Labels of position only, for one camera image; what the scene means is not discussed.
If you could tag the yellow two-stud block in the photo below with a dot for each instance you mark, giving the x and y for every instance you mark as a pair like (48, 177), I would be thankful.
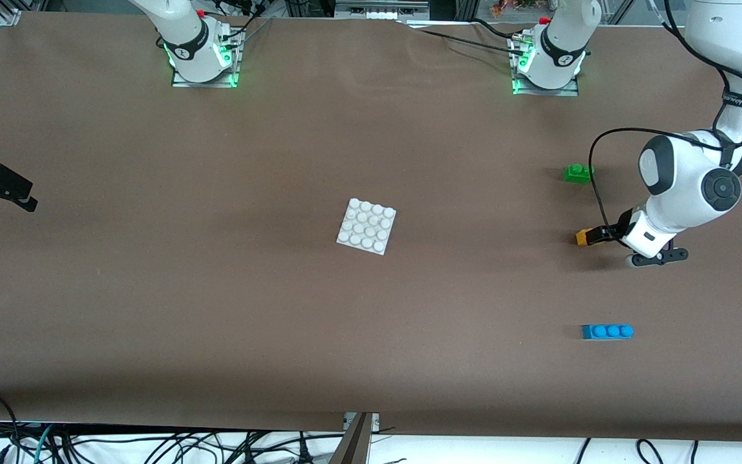
(581, 238)

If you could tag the metal table edge bracket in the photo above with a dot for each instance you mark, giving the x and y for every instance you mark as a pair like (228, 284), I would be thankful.
(355, 441)

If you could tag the white studded base plate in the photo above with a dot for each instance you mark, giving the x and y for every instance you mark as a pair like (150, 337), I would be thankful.
(366, 225)

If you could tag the green two-stud block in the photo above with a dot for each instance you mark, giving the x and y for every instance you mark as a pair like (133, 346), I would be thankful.
(576, 174)

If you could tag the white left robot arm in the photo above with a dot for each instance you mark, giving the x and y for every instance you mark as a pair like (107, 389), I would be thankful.
(686, 187)

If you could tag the aluminium frame corner bracket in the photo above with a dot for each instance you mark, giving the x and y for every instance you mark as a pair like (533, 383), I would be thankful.
(9, 16)

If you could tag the colourful toy pile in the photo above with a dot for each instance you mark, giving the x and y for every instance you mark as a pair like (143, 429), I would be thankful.
(513, 6)

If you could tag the blue three-stud block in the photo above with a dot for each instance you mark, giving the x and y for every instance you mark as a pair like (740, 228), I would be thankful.
(606, 332)

